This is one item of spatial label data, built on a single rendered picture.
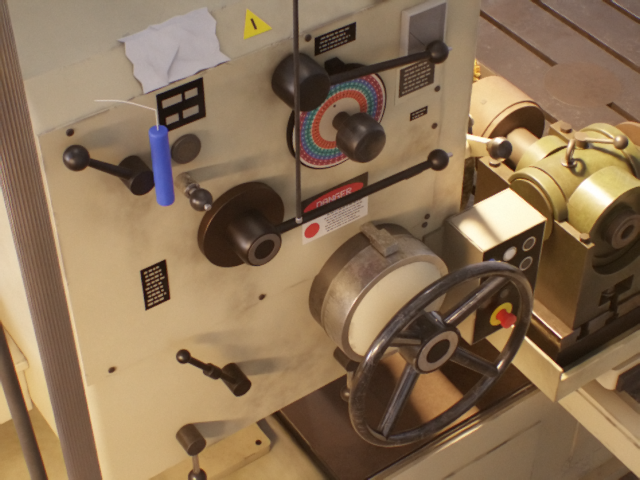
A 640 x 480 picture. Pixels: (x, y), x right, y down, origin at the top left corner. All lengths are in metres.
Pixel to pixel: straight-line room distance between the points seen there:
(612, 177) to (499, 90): 0.33
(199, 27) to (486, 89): 1.04
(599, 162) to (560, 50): 0.84
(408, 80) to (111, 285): 0.55
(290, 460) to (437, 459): 0.34
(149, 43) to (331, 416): 1.37
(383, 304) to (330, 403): 0.86
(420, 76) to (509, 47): 1.34
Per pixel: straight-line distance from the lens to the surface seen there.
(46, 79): 1.65
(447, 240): 2.25
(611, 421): 2.84
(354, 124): 1.83
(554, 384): 2.60
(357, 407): 1.98
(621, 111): 3.15
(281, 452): 2.83
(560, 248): 2.48
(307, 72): 1.74
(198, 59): 1.71
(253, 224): 1.85
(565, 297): 2.53
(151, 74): 1.69
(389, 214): 2.12
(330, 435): 2.83
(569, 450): 3.36
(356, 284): 2.04
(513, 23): 3.40
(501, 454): 3.09
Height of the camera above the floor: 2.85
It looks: 43 degrees down
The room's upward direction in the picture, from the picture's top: straight up
